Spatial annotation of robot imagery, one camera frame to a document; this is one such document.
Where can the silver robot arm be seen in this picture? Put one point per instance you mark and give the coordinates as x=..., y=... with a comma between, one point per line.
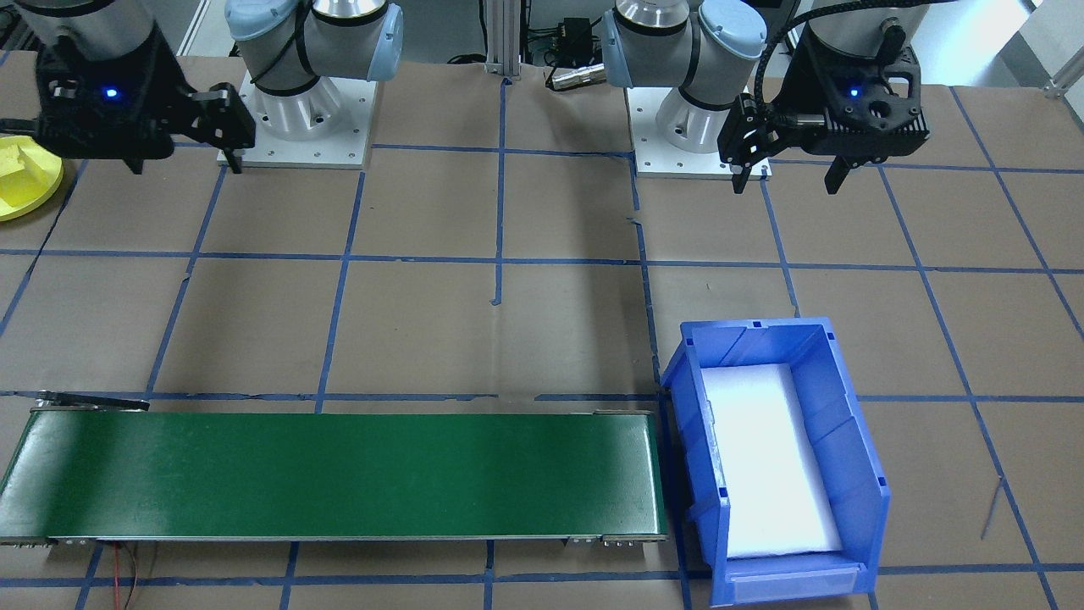
x=677, y=51
x=322, y=51

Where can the yellow plastic plate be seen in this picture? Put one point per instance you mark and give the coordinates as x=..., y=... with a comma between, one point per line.
x=38, y=199

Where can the white foam pad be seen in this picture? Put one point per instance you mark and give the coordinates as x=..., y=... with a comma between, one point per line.
x=766, y=457

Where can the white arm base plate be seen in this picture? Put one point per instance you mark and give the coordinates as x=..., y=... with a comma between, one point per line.
x=660, y=165
x=339, y=152

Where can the metal cylinder connector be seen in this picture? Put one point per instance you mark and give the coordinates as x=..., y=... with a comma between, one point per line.
x=576, y=78

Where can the green conveyor belt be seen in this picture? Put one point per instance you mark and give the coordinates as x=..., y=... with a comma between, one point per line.
x=339, y=474

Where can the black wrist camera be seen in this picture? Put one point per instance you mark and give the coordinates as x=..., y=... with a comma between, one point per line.
x=102, y=142
x=881, y=137

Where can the blue plastic storage bin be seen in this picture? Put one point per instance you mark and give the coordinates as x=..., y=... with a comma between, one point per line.
x=690, y=407

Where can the black adapter box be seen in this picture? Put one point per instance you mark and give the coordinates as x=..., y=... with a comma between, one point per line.
x=576, y=34

